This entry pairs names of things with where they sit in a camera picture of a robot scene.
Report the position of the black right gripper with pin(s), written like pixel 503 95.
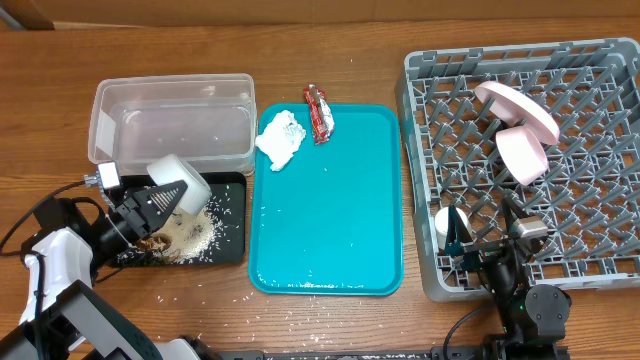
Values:
pixel 486 248

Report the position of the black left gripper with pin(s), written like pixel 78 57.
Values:
pixel 149 218

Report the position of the white paper cup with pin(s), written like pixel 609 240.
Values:
pixel 441 223

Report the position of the small pink white bowl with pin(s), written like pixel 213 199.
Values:
pixel 522 154

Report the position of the large white plate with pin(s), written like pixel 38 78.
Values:
pixel 511 106

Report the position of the white napkin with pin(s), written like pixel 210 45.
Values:
pixel 281 138

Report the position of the red silver foil wrapper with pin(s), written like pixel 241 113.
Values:
pixel 322 120

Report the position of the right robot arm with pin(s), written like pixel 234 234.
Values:
pixel 533 317

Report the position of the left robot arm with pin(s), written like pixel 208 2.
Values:
pixel 63 259

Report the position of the food scraps rice pile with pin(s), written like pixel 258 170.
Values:
pixel 183 239

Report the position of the black plastic tray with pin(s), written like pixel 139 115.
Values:
pixel 228 204

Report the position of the clear plastic bin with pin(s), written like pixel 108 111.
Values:
pixel 208 120

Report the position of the grey plastic dish rack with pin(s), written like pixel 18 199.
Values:
pixel 588 197

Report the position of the teal plastic tray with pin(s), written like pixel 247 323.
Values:
pixel 330 222

